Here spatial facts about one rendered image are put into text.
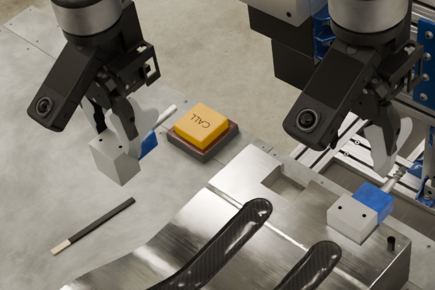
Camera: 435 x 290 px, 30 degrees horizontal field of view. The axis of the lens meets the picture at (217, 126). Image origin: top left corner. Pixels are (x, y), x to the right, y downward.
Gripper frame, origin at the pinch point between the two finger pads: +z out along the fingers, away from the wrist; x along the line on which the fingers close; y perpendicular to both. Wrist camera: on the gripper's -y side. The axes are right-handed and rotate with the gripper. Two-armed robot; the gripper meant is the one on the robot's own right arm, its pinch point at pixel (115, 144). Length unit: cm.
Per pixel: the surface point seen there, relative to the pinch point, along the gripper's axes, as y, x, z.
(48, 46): 15.6, 40.2, 15.1
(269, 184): 11.6, -15.7, 8.2
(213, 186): 5.8, -11.2, 6.1
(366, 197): 15.5, -28.6, 4.7
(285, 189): 12.5, -17.6, 8.8
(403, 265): 12.9, -36.0, 9.9
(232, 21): 105, 89, 95
